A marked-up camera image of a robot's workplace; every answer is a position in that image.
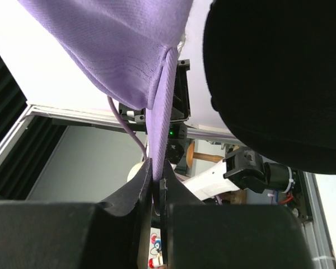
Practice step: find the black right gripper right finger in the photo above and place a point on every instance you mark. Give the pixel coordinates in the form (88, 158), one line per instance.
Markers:
(197, 235)

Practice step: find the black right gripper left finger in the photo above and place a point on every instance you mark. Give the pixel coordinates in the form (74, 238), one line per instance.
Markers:
(113, 233)

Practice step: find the black NY baseball cap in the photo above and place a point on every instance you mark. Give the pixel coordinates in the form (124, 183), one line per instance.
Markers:
(271, 71)

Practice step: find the lavender LA baseball cap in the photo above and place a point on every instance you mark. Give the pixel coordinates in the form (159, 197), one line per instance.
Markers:
(127, 49)

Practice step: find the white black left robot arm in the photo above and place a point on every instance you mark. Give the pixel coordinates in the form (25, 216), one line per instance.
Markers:
(240, 170)

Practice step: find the aluminium frame rail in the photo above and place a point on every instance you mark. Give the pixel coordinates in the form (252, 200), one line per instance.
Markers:
(315, 228)

